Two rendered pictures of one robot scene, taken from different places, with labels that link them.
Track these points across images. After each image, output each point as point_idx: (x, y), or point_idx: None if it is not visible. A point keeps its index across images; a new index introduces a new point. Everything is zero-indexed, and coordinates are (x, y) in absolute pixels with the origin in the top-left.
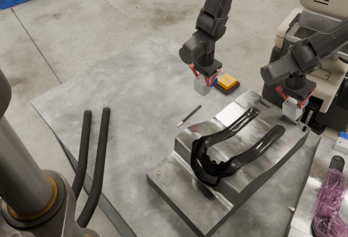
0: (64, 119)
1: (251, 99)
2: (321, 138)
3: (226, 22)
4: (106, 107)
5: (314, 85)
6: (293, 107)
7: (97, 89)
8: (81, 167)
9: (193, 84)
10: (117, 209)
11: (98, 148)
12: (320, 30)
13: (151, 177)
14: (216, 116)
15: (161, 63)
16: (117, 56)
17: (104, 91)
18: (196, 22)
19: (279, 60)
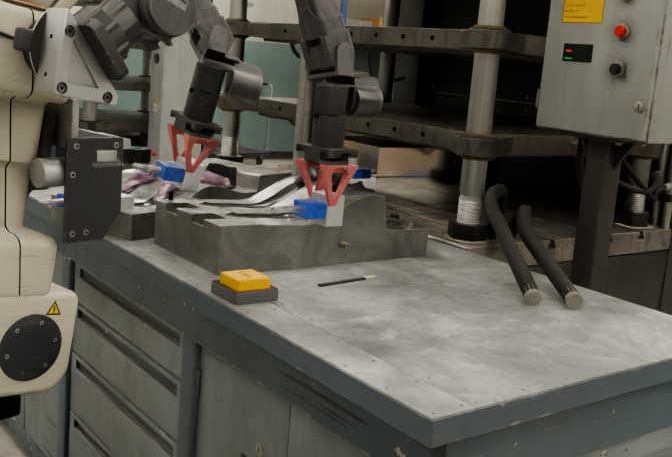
0: (622, 309)
1: (228, 220)
2: (138, 213)
3: (302, 52)
4: (533, 289)
5: (176, 110)
6: (193, 159)
7: (583, 331)
8: (528, 229)
9: (343, 209)
10: (464, 250)
11: (510, 232)
12: (209, 6)
13: (419, 225)
14: (306, 224)
15: (415, 346)
16: (570, 376)
17: (559, 326)
18: (354, 56)
19: (236, 70)
